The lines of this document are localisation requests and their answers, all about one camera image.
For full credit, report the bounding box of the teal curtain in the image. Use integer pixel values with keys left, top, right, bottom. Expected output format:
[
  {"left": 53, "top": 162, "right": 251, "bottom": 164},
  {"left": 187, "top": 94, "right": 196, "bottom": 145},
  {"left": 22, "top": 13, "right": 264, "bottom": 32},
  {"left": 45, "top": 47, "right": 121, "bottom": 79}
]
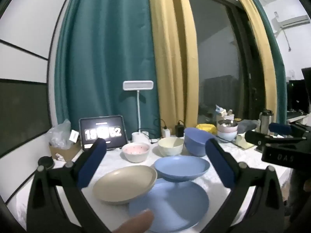
[
  {"left": 245, "top": 0, "right": 287, "bottom": 124},
  {"left": 54, "top": 0, "right": 161, "bottom": 136}
]

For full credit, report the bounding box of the tablet with clock display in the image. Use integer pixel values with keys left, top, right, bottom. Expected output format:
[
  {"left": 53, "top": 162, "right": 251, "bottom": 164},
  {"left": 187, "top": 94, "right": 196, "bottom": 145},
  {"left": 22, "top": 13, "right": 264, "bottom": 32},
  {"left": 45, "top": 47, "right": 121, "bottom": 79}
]
[{"left": 79, "top": 115, "right": 128, "bottom": 151}]

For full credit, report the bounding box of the pale yellow paper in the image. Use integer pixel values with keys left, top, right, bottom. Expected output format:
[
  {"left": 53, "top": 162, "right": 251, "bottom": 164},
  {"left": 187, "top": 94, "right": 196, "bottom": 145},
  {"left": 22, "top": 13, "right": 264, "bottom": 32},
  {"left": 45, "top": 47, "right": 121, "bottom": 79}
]
[{"left": 237, "top": 135, "right": 255, "bottom": 150}]

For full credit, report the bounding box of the yellow curtain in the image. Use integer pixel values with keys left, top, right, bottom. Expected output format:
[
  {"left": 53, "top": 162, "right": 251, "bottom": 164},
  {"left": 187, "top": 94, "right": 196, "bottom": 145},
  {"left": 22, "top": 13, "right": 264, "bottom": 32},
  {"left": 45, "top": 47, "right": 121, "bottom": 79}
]
[
  {"left": 147, "top": 0, "right": 200, "bottom": 136},
  {"left": 230, "top": 0, "right": 279, "bottom": 124}
]

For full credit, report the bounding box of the white desk lamp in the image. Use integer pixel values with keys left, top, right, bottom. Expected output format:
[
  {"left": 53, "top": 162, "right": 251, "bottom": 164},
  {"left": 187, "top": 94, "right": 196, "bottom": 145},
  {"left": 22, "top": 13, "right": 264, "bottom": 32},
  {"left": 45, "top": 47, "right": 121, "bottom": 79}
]
[{"left": 123, "top": 81, "right": 154, "bottom": 148}]

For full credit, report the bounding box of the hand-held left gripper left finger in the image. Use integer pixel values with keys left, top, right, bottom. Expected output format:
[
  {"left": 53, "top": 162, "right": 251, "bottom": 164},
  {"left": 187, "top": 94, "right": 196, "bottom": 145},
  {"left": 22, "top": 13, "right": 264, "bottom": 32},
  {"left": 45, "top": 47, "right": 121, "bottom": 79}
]
[{"left": 27, "top": 138, "right": 114, "bottom": 233}]

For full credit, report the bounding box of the clear plastic bag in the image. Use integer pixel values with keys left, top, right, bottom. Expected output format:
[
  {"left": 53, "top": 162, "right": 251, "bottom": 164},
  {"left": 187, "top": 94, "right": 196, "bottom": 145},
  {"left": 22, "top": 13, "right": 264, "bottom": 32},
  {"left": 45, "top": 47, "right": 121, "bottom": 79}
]
[{"left": 47, "top": 119, "right": 73, "bottom": 150}]

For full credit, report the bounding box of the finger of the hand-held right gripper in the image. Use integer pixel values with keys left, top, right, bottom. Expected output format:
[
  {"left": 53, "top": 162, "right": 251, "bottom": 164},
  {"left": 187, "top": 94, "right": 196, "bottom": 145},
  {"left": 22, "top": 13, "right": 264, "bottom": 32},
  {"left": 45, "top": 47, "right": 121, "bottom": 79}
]
[
  {"left": 268, "top": 123, "right": 293, "bottom": 135},
  {"left": 245, "top": 130, "right": 270, "bottom": 148}
]

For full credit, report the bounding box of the black charger cable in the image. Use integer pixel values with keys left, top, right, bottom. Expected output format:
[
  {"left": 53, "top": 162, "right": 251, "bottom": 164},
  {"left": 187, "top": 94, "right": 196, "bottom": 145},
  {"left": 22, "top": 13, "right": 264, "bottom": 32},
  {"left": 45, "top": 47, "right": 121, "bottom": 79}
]
[{"left": 153, "top": 118, "right": 169, "bottom": 130}]

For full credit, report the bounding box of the dark glass window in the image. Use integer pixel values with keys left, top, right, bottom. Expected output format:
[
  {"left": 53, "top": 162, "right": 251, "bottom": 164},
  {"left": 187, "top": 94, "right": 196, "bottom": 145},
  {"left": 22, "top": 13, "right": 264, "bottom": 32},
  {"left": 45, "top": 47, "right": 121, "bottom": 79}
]
[{"left": 185, "top": 0, "right": 265, "bottom": 127}]

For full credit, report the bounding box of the steel thermos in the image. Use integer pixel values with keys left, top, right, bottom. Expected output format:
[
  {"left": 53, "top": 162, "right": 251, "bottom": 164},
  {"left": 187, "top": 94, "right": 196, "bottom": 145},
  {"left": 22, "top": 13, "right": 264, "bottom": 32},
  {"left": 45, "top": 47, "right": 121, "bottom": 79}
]
[{"left": 259, "top": 109, "right": 274, "bottom": 134}]

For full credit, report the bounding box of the black monitor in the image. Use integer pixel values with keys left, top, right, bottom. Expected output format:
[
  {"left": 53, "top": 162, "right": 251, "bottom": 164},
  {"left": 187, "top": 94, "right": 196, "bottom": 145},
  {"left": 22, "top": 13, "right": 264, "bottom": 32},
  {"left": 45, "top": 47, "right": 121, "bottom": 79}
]
[{"left": 287, "top": 67, "right": 311, "bottom": 114}]

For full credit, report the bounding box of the beige plate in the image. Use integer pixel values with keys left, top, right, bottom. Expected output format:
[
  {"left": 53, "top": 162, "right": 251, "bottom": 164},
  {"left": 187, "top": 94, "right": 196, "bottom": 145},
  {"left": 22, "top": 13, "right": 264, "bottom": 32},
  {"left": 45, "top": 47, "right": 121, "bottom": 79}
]
[{"left": 93, "top": 165, "right": 158, "bottom": 205}]

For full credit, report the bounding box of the large blue plate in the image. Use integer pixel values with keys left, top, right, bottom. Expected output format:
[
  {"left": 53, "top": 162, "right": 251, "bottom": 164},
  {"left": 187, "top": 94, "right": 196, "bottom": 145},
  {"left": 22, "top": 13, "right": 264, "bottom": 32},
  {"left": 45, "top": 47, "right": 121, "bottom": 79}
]
[{"left": 129, "top": 178, "right": 210, "bottom": 233}]

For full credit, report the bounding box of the deep blue plate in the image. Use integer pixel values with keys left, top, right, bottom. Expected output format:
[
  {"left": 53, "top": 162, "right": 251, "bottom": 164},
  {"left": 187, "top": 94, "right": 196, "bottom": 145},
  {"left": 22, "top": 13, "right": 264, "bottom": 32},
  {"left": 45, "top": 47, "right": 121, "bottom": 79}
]
[{"left": 154, "top": 156, "right": 211, "bottom": 182}]

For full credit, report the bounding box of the white snack container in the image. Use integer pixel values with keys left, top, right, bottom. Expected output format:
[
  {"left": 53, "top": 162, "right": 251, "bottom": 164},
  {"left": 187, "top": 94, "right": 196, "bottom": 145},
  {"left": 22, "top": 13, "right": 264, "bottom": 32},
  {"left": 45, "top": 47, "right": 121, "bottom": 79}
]
[{"left": 216, "top": 105, "right": 235, "bottom": 122}]

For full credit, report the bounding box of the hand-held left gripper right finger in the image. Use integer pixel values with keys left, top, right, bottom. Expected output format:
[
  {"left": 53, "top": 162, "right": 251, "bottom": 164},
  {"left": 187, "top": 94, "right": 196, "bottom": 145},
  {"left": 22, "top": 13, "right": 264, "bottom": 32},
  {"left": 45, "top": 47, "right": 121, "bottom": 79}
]
[{"left": 202, "top": 138, "right": 285, "bottom": 233}]

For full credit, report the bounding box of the cream bowl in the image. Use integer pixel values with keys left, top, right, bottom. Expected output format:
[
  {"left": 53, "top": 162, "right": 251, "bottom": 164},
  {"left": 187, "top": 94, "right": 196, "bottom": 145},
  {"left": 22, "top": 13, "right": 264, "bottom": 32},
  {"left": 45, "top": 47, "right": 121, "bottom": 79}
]
[{"left": 158, "top": 137, "right": 184, "bottom": 157}]

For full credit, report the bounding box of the cardboard box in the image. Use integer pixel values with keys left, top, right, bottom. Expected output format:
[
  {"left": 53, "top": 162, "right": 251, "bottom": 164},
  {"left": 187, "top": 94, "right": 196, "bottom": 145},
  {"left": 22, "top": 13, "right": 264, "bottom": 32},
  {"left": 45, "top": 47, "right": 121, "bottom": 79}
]
[{"left": 49, "top": 142, "right": 82, "bottom": 162}]

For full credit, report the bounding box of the person's left hand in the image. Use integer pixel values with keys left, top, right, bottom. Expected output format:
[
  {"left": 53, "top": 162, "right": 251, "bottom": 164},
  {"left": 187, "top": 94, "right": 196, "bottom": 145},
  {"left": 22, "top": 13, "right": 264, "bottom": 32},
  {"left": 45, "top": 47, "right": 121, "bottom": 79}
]
[{"left": 114, "top": 209, "right": 154, "bottom": 233}]

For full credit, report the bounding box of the white bowl with pink inside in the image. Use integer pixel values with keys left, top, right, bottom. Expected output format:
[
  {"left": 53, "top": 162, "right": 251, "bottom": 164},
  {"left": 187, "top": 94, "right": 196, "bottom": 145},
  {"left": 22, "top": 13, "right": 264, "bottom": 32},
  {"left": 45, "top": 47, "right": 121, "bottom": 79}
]
[{"left": 121, "top": 143, "right": 150, "bottom": 163}]

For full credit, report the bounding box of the white air conditioner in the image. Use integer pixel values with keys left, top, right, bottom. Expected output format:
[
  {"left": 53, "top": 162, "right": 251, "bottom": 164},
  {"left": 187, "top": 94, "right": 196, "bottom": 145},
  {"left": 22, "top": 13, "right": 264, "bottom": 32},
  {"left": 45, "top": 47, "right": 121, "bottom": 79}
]
[{"left": 279, "top": 15, "right": 310, "bottom": 29}]

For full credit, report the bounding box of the grey cloth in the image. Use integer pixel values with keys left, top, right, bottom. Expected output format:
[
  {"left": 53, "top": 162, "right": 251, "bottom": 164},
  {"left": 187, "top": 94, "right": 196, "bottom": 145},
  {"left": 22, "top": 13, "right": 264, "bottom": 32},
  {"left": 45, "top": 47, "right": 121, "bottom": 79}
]
[{"left": 237, "top": 119, "right": 258, "bottom": 134}]

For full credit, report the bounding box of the metal bowl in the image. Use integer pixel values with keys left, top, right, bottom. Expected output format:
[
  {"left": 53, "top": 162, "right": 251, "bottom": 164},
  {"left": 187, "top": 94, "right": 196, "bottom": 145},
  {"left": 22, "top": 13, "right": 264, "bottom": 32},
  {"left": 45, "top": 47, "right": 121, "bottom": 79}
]
[{"left": 217, "top": 119, "right": 237, "bottom": 128}]

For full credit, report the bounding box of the black rubber bulb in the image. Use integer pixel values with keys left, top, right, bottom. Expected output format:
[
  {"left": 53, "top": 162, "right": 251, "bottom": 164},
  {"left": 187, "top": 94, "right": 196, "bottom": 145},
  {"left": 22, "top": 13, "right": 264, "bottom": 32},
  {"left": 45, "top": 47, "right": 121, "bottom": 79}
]
[{"left": 38, "top": 156, "right": 54, "bottom": 170}]

